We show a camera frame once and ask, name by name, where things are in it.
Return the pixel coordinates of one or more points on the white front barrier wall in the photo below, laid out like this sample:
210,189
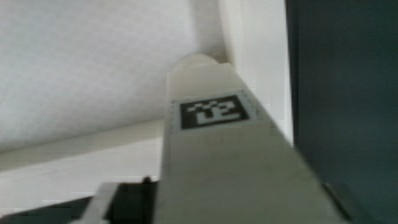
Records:
64,180

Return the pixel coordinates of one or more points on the white desk top tray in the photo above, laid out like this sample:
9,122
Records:
88,52

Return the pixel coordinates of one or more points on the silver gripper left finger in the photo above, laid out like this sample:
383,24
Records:
121,204

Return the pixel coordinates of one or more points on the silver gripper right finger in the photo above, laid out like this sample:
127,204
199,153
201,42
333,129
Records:
349,206

